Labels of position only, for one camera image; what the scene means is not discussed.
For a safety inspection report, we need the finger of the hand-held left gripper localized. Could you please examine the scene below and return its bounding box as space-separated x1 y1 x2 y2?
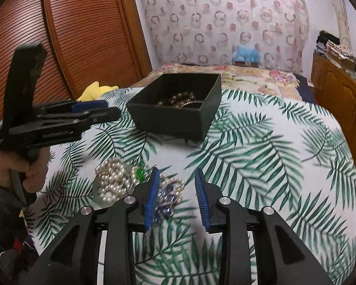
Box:
33 99 109 116
36 107 122 134

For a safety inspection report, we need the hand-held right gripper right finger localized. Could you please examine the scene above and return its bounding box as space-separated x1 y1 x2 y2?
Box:
194 168 334 285

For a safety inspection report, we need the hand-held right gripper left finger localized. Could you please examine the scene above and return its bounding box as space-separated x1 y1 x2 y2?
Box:
21 167 161 285

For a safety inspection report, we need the blue crystal bracelet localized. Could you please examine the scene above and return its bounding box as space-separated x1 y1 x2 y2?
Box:
152 184 179 224

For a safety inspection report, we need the black jewelry box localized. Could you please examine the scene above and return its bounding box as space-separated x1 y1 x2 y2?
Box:
126 73 222 142

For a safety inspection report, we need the person's left forearm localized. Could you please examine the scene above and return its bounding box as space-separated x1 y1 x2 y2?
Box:
0 165 28 262

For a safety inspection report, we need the green bead jewelry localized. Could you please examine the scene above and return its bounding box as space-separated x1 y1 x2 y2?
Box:
135 161 148 183

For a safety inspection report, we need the person's left hand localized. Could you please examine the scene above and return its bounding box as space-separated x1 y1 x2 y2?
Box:
0 146 53 196

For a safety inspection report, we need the yellow cloth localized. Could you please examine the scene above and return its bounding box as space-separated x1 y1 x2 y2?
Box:
76 81 119 102

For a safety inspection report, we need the leaf-print blanket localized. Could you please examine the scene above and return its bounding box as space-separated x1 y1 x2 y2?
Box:
20 87 356 285

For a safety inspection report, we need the wooden slatted wardrobe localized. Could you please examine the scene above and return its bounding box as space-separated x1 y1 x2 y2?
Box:
0 0 154 132

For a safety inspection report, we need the dark bangle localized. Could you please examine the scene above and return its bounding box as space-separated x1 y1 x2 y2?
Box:
178 100 204 109

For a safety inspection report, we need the person's dark clothing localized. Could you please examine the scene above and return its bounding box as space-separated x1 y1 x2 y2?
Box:
0 232 46 285

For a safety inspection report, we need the blue plastic packet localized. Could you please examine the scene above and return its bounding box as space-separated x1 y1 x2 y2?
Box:
232 45 261 67

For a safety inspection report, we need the wooden cabinet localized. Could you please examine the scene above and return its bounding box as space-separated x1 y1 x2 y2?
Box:
310 52 356 179

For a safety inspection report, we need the stack of folded fabrics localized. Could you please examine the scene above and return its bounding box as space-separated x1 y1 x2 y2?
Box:
316 30 356 66

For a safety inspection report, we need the white pearl necklace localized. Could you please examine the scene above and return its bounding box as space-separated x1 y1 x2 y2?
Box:
94 158 141 205

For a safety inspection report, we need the brown bead bracelet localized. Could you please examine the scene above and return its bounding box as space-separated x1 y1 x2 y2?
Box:
155 92 197 108

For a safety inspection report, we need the ring-patterned curtain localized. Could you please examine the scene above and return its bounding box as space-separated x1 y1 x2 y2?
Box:
141 0 311 75

